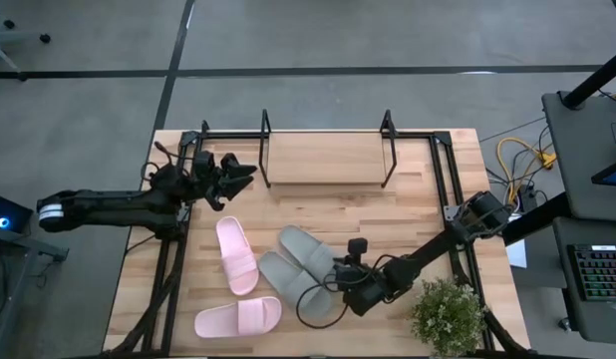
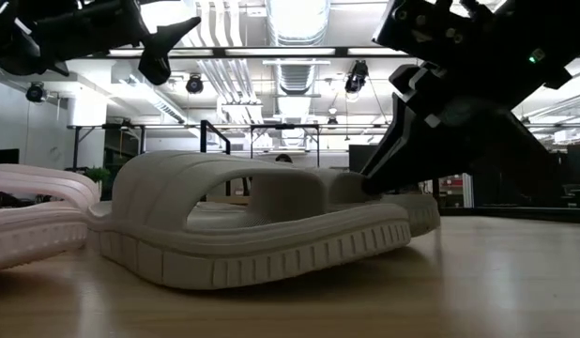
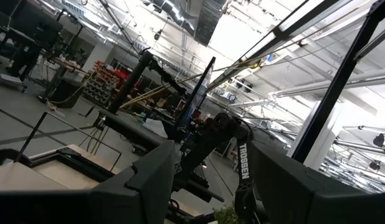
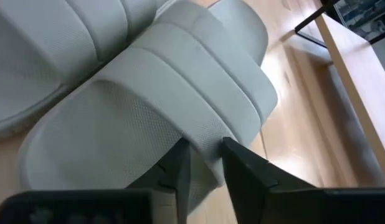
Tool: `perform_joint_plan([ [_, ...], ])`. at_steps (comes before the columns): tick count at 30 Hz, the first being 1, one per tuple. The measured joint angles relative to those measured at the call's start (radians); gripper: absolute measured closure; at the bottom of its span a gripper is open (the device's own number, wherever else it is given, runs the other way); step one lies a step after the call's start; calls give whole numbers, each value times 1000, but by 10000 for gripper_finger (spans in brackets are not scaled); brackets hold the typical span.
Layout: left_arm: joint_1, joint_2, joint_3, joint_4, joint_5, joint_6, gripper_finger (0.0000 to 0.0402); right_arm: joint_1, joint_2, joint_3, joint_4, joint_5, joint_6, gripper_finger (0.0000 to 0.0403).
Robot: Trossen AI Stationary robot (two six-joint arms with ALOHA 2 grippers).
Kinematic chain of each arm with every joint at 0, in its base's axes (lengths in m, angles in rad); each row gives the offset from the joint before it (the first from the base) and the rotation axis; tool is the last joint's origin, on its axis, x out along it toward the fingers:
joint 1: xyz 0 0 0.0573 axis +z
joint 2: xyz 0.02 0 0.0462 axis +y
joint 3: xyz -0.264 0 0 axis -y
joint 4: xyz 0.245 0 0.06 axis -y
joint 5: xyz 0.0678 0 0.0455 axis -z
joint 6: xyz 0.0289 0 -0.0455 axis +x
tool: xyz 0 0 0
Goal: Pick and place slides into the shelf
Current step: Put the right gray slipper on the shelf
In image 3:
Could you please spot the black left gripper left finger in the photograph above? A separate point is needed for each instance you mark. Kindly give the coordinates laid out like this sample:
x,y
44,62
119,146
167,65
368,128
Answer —
x,y
117,205

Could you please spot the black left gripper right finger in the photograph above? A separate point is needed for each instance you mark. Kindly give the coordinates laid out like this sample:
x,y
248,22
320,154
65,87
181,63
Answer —
x,y
304,199

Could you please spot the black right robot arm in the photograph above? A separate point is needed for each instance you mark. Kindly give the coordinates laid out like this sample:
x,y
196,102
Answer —
x,y
245,174

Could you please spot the black metal wood-board shelf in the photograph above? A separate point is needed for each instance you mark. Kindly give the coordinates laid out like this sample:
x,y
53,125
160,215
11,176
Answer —
x,y
30,137

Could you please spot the round black ceiling fixture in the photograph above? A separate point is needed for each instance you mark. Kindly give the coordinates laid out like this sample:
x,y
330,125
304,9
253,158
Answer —
x,y
375,165
379,140

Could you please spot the small green potted plant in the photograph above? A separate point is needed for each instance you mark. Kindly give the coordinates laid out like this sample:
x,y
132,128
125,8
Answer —
x,y
226,216

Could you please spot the white paper sheet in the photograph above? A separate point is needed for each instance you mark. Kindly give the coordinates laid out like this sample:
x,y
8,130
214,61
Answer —
x,y
155,128

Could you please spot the red parts bin rack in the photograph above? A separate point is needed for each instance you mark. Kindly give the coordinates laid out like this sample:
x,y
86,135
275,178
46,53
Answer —
x,y
102,87

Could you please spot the black floor box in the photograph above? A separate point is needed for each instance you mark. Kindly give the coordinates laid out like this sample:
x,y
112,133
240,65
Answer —
x,y
66,93

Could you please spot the black desk pole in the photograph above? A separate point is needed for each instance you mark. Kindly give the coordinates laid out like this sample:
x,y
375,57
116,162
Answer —
x,y
130,81

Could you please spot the black flat monitor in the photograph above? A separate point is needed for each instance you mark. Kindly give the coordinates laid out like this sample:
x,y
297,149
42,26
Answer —
x,y
195,93

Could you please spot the black overhead light bar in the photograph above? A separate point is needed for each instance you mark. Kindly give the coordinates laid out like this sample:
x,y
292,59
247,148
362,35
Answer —
x,y
283,31

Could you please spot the black background workbench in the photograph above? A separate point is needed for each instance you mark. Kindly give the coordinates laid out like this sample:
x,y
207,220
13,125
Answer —
x,y
30,28

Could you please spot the black metal rig frame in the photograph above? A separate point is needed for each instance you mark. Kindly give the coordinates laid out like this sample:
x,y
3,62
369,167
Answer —
x,y
86,172

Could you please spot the black rig upright post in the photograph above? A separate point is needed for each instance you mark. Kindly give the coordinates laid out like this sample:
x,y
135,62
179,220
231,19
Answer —
x,y
335,84

